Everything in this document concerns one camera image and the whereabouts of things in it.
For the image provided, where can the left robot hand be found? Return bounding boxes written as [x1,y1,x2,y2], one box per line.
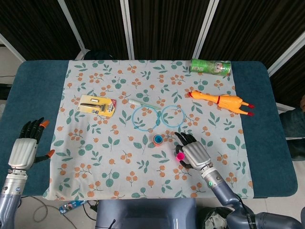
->
[8,117,55,169]

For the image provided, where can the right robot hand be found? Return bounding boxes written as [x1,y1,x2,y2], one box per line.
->
[173,132,214,171]

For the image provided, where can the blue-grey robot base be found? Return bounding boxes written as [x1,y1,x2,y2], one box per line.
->
[95,198,198,229]

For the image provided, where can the orange plastic cup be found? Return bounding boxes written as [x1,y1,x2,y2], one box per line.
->
[152,134,164,146]

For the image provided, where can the orange rubber chicken toy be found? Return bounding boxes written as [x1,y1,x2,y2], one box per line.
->
[187,90,255,117]

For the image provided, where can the black-bagged trash bin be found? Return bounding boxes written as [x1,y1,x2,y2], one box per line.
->
[202,207,235,229]

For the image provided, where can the blue snack packet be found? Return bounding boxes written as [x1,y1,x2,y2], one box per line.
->
[59,199,87,215]

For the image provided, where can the green white-bristle brush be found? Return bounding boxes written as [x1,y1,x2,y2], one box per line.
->
[128,99,162,110]

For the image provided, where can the razor on yellow card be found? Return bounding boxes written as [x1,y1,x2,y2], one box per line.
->
[77,94,117,117]

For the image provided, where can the floral white tablecloth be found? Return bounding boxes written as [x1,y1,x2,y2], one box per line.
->
[42,59,254,200]

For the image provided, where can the green chips can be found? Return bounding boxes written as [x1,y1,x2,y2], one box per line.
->
[189,58,232,76]

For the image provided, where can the person in dark jeans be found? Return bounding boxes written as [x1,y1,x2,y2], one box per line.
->
[279,94,305,159]

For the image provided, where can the black chair back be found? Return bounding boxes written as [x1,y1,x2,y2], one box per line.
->
[84,49,114,61]

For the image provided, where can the small blue plastic ring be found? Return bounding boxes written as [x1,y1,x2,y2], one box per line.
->
[161,104,185,128]

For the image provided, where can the grey floor cable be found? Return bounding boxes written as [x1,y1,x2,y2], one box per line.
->
[20,195,60,223]

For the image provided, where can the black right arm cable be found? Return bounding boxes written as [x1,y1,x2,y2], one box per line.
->
[234,194,253,215]

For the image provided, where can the large blue plastic ring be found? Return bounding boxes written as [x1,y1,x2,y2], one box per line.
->
[132,106,160,132]

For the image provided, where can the black floor cables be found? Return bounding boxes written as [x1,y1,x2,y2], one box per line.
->
[82,199,99,214]

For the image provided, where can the white partition post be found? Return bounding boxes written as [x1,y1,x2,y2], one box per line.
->
[193,0,219,60]
[266,32,305,77]
[0,33,26,62]
[57,0,88,60]
[120,0,134,60]

